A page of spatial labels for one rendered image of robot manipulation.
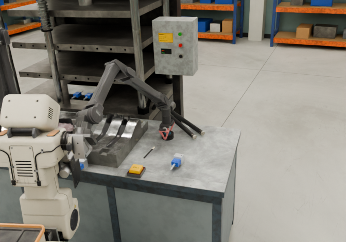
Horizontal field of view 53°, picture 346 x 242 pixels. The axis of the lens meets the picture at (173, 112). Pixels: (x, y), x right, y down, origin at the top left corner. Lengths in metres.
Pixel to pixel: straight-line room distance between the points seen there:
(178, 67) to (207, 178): 0.99
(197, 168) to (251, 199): 1.17
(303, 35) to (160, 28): 5.34
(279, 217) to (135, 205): 1.27
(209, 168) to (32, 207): 0.93
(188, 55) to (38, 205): 1.43
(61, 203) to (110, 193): 0.49
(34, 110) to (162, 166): 0.82
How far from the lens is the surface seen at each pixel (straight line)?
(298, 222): 2.95
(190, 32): 2.51
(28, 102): 1.59
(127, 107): 2.84
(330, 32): 7.70
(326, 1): 7.56
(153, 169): 2.01
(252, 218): 2.91
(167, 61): 2.61
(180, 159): 2.00
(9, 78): 1.89
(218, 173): 1.96
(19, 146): 1.59
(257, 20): 8.06
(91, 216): 2.37
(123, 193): 2.12
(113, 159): 2.04
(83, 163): 2.07
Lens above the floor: 1.93
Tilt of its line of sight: 25 degrees down
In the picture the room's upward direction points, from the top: 2 degrees counter-clockwise
